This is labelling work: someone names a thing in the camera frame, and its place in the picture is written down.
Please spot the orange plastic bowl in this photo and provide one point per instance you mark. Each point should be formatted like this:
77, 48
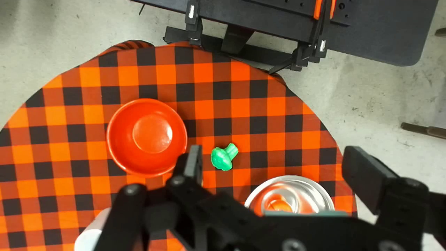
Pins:
145, 136

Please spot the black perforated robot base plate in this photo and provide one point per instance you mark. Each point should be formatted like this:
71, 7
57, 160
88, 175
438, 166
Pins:
267, 30

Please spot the green broccoli toy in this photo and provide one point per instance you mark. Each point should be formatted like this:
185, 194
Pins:
222, 157

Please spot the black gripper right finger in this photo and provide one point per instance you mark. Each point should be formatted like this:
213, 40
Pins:
366, 175

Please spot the silver metal bowl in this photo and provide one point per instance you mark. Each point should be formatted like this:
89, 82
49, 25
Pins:
288, 195

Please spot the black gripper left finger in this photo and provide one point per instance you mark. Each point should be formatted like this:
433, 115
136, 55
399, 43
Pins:
189, 164

